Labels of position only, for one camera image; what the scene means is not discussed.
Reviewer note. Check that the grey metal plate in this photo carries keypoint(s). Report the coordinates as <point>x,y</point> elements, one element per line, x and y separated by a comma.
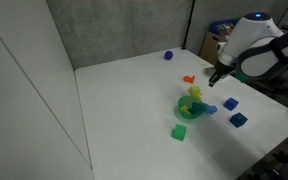
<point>209,71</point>

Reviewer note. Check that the teal toy block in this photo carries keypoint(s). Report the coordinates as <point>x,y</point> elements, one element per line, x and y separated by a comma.
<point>196,107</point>

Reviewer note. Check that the light blue cube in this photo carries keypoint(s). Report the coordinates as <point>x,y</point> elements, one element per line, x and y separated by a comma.
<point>211,108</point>

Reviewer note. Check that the green translucent bowl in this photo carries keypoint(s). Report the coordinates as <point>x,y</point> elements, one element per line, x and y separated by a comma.
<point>184,115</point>

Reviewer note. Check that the lime green cube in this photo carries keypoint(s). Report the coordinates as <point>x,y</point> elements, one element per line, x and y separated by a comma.
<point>195,91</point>

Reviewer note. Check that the orange toy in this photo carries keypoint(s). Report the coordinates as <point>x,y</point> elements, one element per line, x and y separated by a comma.
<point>188,79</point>

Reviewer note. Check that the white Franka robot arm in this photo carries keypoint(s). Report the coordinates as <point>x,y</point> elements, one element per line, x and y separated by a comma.
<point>250,36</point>

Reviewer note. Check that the small yellow toy block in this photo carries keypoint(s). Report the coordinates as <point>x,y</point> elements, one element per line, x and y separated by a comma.
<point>185,109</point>

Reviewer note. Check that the blue colourful toy package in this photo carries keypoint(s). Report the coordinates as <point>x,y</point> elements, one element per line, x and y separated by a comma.
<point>222,27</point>

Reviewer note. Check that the dark teal blue cube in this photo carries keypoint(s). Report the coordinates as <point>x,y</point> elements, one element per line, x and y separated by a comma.
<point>238,120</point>

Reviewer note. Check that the brown cardboard box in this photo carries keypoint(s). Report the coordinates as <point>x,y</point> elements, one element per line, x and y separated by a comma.
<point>209,48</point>

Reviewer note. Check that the purple ball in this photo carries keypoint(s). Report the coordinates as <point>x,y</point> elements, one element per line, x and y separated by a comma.
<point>168,55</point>

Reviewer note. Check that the black tripod pole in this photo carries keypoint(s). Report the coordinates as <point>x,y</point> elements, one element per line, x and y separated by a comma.
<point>188,25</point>

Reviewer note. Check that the royal blue cube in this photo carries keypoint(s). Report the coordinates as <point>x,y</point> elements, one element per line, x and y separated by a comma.
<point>231,104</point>

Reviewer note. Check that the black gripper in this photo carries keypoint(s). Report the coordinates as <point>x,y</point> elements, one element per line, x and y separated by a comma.
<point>222,70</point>

